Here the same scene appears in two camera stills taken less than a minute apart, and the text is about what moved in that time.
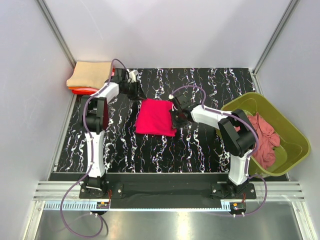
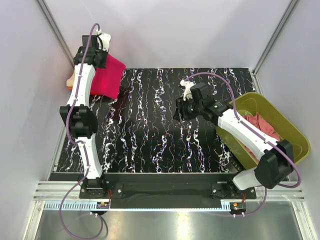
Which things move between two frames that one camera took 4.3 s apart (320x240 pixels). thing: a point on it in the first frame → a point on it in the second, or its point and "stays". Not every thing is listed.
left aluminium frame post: x=56 y=31 stays
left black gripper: x=135 y=91 → x=102 y=60
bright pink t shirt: x=153 y=117 → x=106 y=80
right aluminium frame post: x=285 y=17 stays
